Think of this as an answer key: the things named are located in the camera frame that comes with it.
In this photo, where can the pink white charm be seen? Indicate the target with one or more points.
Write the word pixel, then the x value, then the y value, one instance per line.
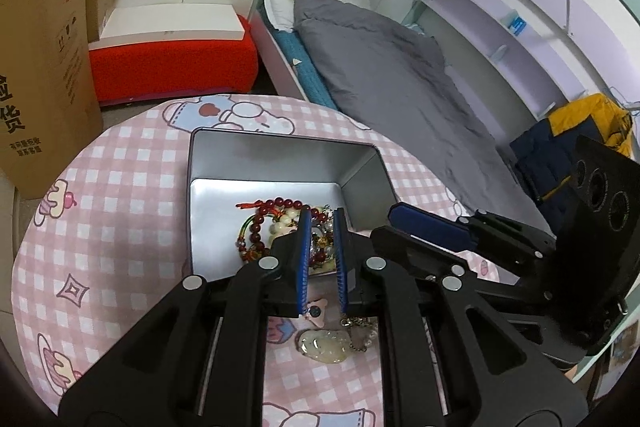
pixel 315 313

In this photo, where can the pink checkered cartoon tablecloth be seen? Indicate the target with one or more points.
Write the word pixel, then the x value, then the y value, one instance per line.
pixel 125 217

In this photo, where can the lilac wall shelves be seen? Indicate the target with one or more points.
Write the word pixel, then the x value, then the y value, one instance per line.
pixel 500 32

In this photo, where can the white pillow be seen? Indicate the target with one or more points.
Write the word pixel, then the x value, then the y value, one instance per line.
pixel 280 2

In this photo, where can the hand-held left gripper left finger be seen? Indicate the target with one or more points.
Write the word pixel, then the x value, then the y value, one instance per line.
pixel 302 257

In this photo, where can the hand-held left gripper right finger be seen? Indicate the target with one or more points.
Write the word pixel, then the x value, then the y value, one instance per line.
pixel 341 257

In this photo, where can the grey duvet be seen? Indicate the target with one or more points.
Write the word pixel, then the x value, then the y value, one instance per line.
pixel 400 97

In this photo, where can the red padded stool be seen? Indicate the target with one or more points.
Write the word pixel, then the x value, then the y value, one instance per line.
pixel 175 67

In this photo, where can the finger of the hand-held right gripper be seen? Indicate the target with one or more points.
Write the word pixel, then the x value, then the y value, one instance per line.
pixel 420 252
pixel 430 224

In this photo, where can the small brown cardboard box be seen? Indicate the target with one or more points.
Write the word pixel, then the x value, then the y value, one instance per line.
pixel 100 2

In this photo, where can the pale jade pendant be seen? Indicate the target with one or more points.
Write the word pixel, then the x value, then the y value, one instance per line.
pixel 325 347

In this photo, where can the yellow navy jacket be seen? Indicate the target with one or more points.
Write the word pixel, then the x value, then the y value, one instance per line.
pixel 575 127

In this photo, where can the grey metal tin box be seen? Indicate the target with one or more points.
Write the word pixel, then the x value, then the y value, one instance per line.
pixel 270 162

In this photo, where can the large brown cardboard box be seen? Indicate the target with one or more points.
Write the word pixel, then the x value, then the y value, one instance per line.
pixel 45 57

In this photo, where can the white board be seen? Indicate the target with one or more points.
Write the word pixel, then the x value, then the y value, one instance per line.
pixel 170 24

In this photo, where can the teal bed sheet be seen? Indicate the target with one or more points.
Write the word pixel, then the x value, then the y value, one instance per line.
pixel 305 72

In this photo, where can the small blue box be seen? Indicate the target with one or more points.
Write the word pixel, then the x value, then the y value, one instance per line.
pixel 516 23

